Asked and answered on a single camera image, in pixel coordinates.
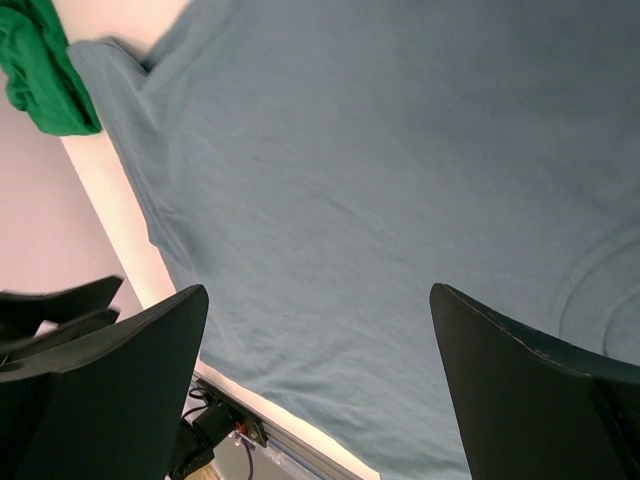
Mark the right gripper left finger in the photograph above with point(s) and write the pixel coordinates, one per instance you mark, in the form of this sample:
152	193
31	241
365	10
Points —
107	405

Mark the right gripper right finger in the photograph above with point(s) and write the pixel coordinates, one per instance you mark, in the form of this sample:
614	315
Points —
529	405

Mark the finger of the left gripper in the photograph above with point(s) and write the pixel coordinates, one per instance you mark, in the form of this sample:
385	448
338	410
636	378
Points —
22	308
72	330

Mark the blue-grey t-shirt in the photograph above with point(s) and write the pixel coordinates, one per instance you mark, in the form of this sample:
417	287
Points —
319	165

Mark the green folded t-shirt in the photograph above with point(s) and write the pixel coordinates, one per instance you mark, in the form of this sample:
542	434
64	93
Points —
41	81

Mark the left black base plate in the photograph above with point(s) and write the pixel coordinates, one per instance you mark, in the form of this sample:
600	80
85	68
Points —
204	427

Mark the aluminium mounting rail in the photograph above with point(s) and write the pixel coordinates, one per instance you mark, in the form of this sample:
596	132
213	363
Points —
295	446

